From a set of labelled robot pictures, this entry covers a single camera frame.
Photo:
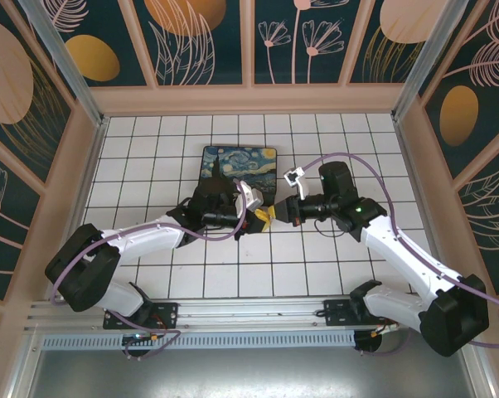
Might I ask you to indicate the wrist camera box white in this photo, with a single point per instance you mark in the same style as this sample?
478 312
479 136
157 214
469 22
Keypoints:
293 176
253 197

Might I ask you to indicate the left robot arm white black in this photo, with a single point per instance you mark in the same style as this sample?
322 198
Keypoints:
150 236

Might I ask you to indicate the grey metal sheet panel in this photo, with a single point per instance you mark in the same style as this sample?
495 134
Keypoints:
249 373

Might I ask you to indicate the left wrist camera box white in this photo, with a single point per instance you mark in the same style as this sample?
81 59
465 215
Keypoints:
253 197

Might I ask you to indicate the aluminium side rail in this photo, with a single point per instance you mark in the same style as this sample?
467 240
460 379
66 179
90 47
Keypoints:
419 174
90 166

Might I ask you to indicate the aluminium frame post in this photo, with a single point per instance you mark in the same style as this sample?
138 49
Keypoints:
427 54
73 74

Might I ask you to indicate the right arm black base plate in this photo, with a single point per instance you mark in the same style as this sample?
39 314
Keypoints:
336 313

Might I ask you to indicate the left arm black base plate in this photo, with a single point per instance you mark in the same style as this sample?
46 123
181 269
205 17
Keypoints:
166 315

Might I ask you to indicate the aluminium mounting rail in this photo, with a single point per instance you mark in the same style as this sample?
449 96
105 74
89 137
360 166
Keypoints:
249 311

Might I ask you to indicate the starry night painted box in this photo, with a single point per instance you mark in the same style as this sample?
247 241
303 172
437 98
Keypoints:
249 166

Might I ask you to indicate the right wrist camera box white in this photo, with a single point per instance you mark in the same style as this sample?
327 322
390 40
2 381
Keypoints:
293 176

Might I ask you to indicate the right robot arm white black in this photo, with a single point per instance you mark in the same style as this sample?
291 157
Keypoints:
411 257

